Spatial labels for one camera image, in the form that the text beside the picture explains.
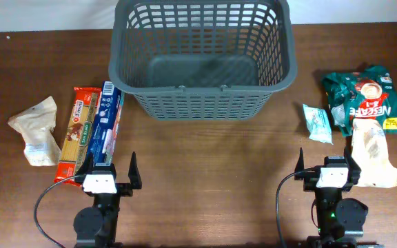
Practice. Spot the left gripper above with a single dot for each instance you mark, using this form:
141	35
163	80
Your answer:
127	188

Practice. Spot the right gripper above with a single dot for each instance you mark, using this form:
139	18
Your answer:
353	174

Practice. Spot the small light blue packet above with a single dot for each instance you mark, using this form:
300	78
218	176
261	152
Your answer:
317	124

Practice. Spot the beige paper pouch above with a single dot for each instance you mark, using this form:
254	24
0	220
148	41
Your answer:
370	152
36	125

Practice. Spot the orange spaghetti packet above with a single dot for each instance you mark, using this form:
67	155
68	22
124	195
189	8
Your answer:
79	132

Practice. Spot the green Nescafe coffee bag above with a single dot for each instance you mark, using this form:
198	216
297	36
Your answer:
369	94

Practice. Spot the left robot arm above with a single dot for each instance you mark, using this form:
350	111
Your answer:
96	226

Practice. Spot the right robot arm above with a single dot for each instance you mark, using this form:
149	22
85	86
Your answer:
339	220

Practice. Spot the grey plastic basket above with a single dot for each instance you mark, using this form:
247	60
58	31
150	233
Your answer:
202	60

